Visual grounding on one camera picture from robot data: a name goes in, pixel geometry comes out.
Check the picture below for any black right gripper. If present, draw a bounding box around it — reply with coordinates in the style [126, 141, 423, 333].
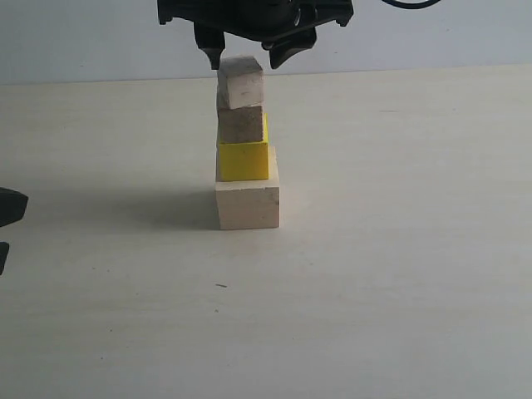
[157, 0, 354, 70]

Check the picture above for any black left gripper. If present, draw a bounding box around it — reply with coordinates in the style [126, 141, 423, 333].
[0, 186, 29, 276]

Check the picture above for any small wooden cube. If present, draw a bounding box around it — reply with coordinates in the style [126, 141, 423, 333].
[217, 56, 264, 110]

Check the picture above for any medium plywood cube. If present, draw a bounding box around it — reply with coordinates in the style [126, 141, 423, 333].
[217, 105, 264, 144]

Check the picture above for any yellow painted cube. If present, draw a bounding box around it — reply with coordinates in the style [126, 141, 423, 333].
[216, 113, 275, 182]

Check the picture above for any large light wooden cube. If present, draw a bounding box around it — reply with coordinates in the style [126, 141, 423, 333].
[214, 145, 280, 230]

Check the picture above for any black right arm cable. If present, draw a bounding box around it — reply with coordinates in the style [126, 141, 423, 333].
[380, 0, 444, 10]

